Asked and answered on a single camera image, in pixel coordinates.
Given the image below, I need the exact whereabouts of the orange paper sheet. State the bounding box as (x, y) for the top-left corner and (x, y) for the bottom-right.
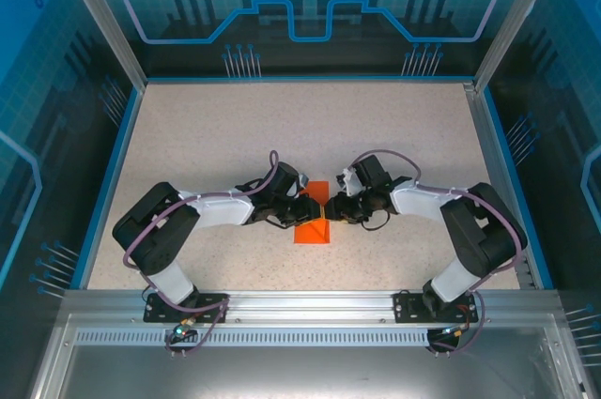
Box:
(293, 180), (332, 246)

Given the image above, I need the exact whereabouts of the metal sheet platform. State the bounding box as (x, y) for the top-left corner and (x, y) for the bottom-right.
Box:
(25, 314), (591, 399)

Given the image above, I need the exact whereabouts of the blue table border strip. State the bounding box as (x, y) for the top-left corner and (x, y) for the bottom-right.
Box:
(143, 73), (476, 85)
(76, 86), (145, 291)
(482, 86), (556, 290)

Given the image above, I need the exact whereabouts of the right gripper thin motor wire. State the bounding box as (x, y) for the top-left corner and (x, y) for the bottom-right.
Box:
(360, 211), (392, 232)

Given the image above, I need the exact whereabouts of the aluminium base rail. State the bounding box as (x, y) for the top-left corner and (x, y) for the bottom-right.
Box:
(63, 289), (562, 325)

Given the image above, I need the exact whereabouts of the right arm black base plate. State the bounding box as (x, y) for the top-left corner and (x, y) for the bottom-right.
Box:
(393, 291), (476, 324)

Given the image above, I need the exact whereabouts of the slotted aluminium cable duct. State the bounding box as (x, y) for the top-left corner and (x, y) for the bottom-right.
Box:
(73, 329), (436, 347)

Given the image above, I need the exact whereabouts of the aluminium side rail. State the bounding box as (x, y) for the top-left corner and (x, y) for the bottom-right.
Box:
(462, 81), (539, 291)

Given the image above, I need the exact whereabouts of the right cable connector with LED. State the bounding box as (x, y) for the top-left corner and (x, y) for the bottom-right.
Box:
(439, 321), (473, 340)

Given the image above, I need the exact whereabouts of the cable connector with led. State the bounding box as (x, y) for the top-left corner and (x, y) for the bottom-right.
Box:
(439, 321), (473, 340)
(169, 317), (197, 343)

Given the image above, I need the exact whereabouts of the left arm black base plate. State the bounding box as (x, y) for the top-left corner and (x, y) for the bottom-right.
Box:
(143, 292), (231, 324)

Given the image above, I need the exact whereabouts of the left cable connector with LED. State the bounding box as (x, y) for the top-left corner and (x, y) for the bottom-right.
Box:
(169, 317), (197, 343)

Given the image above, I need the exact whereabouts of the aluminium frame post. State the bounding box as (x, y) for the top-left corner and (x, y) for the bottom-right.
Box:
(472, 0), (568, 93)
(53, 0), (147, 89)

